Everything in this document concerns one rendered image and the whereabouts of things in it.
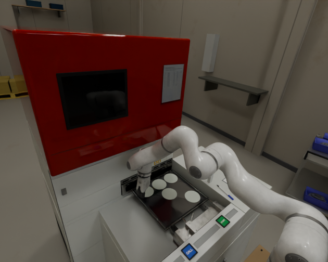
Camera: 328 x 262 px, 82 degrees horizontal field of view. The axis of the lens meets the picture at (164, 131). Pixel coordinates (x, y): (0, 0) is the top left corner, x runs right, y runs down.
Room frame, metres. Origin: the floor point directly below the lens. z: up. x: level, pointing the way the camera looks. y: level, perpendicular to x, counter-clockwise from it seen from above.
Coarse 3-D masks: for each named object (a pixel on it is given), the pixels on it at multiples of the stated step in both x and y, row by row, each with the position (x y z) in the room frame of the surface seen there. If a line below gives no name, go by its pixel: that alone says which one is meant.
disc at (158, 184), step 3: (156, 180) 1.04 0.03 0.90; (159, 180) 1.04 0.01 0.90; (162, 180) 1.04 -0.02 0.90; (153, 183) 1.01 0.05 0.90; (156, 183) 1.01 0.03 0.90; (159, 183) 1.01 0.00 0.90; (162, 183) 1.01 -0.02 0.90; (165, 183) 1.02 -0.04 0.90; (153, 186) 0.98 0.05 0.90; (156, 186) 0.98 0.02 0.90; (159, 186) 0.98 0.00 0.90; (162, 186) 0.98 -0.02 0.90; (165, 186) 0.99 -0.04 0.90; (159, 189) 0.95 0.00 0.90
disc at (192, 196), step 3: (186, 192) 0.94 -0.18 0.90; (189, 192) 0.94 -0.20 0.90; (192, 192) 0.95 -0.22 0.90; (195, 192) 0.95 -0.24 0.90; (186, 195) 0.91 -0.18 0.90; (189, 195) 0.92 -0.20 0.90; (192, 195) 0.92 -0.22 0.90; (195, 195) 0.92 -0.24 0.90; (198, 195) 0.92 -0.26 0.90; (186, 198) 0.89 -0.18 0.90; (189, 198) 0.89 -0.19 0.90; (192, 198) 0.90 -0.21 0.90; (195, 198) 0.90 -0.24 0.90; (198, 198) 0.90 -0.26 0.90; (192, 201) 0.87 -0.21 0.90; (195, 201) 0.87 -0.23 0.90
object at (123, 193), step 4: (168, 164) 1.18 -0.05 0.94; (156, 168) 1.12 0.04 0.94; (160, 168) 1.13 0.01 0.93; (152, 172) 1.08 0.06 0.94; (156, 172) 1.11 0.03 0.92; (164, 172) 1.17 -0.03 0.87; (156, 176) 1.11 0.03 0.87; (132, 180) 0.97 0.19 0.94; (136, 180) 0.99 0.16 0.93; (124, 184) 0.93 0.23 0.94; (128, 184) 0.95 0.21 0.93; (124, 188) 0.93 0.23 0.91; (132, 188) 0.97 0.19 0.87; (124, 192) 0.93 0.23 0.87; (128, 192) 0.95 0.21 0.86
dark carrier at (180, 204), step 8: (160, 176) 1.08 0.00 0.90; (168, 184) 1.01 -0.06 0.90; (176, 184) 1.01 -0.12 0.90; (184, 184) 1.02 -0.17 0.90; (136, 192) 0.91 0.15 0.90; (160, 192) 0.92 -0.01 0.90; (176, 192) 0.94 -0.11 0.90; (184, 192) 0.94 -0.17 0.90; (144, 200) 0.85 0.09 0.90; (152, 200) 0.86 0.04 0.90; (160, 200) 0.86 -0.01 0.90; (168, 200) 0.86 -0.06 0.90; (176, 200) 0.87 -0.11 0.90; (184, 200) 0.87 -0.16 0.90; (200, 200) 0.88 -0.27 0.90; (152, 208) 0.79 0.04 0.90; (160, 208) 0.80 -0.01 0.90; (168, 208) 0.80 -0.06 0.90; (176, 208) 0.80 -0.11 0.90; (184, 208) 0.81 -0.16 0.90; (160, 216) 0.74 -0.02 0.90; (168, 216) 0.75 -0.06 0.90; (176, 216) 0.75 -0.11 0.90; (168, 224) 0.69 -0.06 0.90
